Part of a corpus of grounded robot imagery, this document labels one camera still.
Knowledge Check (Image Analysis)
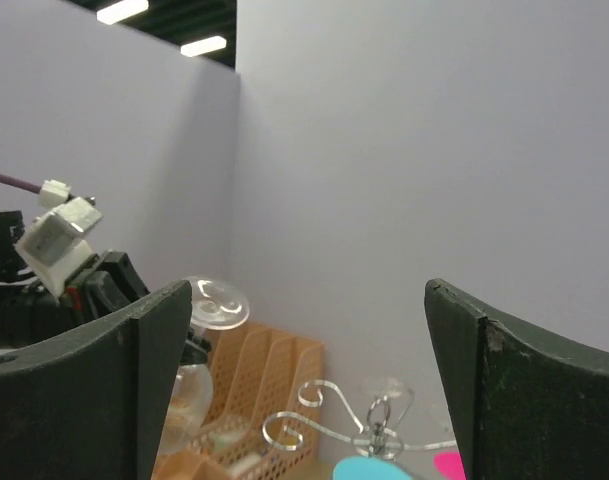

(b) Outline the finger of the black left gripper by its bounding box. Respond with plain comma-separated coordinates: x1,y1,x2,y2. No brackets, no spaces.
181,327,212,365

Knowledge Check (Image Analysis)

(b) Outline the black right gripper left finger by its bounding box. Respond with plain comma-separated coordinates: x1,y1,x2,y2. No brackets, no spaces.
0,280,192,479

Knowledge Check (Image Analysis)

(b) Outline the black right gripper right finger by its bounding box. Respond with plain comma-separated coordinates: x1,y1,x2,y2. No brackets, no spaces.
424,279,609,479

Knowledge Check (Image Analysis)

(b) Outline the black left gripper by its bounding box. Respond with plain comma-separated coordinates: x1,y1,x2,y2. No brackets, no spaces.
0,210,150,350

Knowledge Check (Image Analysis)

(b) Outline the tall clear flute glass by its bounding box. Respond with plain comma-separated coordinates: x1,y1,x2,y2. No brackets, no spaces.
158,276,250,456

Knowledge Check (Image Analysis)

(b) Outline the pink plastic goblet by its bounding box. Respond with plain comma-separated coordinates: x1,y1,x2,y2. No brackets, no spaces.
433,451,466,480

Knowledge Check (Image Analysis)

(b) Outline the blue plastic goblet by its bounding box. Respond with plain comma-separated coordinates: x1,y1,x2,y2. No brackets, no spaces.
331,456,414,480

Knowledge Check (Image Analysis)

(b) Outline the chrome wine glass rack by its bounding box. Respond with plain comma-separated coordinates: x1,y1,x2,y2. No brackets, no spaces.
261,379,457,461

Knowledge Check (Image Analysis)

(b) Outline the peach plastic file organizer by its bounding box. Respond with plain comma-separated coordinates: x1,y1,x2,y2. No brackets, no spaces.
152,322,325,479

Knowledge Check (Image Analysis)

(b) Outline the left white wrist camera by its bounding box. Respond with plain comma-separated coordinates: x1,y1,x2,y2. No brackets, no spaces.
15,180,103,299

